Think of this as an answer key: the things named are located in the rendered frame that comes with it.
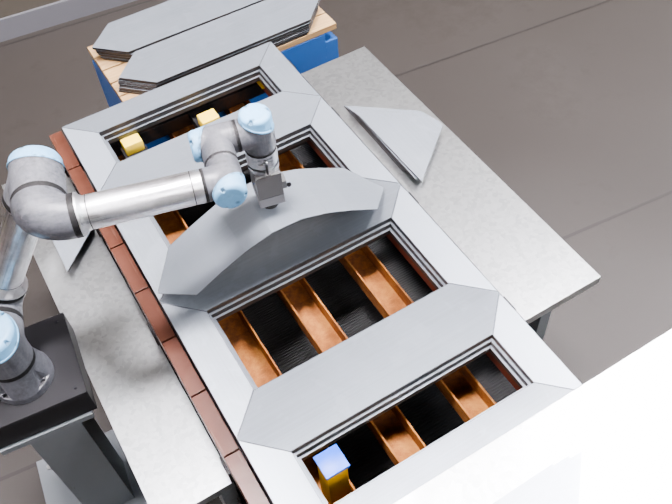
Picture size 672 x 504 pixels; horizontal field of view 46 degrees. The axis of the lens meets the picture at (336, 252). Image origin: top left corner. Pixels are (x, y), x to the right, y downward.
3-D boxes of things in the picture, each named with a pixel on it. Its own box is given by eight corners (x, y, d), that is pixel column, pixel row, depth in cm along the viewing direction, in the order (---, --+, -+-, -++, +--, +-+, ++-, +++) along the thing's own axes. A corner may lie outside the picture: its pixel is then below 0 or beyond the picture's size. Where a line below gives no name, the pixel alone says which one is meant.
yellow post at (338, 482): (339, 481, 189) (335, 448, 174) (350, 498, 187) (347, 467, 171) (322, 492, 188) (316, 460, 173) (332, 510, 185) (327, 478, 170)
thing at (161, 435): (62, 166, 264) (59, 160, 262) (235, 486, 193) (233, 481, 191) (4, 191, 258) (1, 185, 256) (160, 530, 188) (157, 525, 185)
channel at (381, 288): (235, 91, 279) (233, 80, 275) (544, 473, 188) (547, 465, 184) (215, 100, 277) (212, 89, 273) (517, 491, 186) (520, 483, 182)
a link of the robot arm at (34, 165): (-34, 339, 192) (16, 180, 160) (-35, 291, 201) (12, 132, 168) (18, 341, 198) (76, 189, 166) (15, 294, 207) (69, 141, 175)
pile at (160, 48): (282, -29, 302) (280, -43, 298) (335, 23, 281) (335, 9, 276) (87, 46, 280) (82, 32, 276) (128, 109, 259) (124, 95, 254)
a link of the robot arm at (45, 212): (4, 231, 154) (247, 175, 162) (1, 192, 161) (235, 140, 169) (23, 267, 163) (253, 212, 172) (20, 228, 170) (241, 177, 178)
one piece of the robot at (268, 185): (292, 160, 183) (298, 206, 196) (281, 135, 188) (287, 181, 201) (251, 171, 181) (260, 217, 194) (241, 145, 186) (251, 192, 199)
